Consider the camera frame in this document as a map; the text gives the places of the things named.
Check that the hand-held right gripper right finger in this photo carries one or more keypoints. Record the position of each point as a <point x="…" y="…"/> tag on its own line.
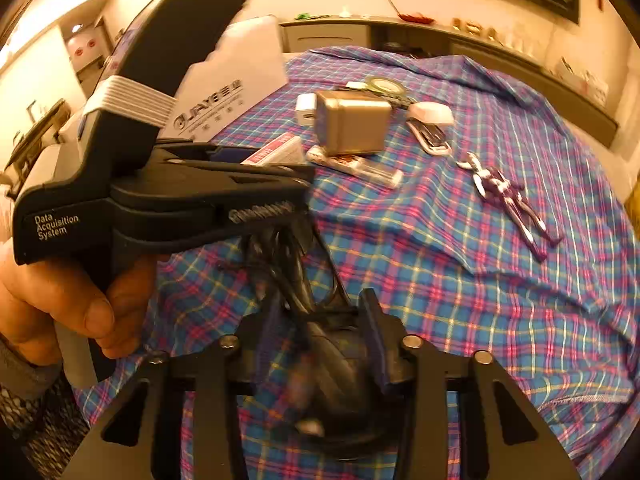
<point x="373" y="345"/>

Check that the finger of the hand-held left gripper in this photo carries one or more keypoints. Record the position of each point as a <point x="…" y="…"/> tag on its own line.
<point x="192" y="151"/>
<point x="260" y="178"/>

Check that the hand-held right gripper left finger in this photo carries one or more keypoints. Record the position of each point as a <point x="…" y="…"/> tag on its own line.
<point x="270" y="345"/>

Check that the red white card packet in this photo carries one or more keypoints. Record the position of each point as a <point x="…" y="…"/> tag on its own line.
<point x="280" y="152"/>

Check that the white cardboard box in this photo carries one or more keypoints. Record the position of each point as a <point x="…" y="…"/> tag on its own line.
<point x="235" y="70"/>

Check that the square metal tin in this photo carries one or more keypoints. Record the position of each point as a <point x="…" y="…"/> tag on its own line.
<point x="352" y="122"/>

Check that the person's left hand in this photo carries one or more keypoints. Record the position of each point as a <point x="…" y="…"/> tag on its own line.
<point x="45" y="300"/>

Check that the white charger plug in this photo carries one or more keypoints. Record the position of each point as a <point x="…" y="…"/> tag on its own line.
<point x="306" y="110"/>

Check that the blue plaid cloth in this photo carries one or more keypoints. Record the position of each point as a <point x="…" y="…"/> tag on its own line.
<point x="450" y="285"/>

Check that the clear plastic packet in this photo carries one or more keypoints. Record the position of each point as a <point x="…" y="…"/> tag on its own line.
<point x="357" y="166"/>

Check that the clear tape roll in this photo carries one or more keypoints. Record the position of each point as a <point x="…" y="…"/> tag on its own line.
<point x="385" y="85"/>

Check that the green small item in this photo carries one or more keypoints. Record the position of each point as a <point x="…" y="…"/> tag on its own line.
<point x="312" y="16"/>

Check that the white stapler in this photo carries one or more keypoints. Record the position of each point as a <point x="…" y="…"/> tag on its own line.
<point x="430" y="117"/>

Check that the purple white toy figure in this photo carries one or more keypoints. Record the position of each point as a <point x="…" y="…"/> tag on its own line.
<point x="505" y="192"/>

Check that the red ornament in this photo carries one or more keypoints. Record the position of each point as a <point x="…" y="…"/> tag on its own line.
<point x="415" y="17"/>

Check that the gold ornaments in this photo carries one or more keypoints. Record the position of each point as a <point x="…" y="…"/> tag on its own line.
<point x="472" y="29"/>

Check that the clear glass jars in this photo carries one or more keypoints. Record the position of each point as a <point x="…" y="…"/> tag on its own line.
<point x="520" y="42"/>

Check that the white printed carton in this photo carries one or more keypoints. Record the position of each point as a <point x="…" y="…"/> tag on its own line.
<point x="585" y="80"/>

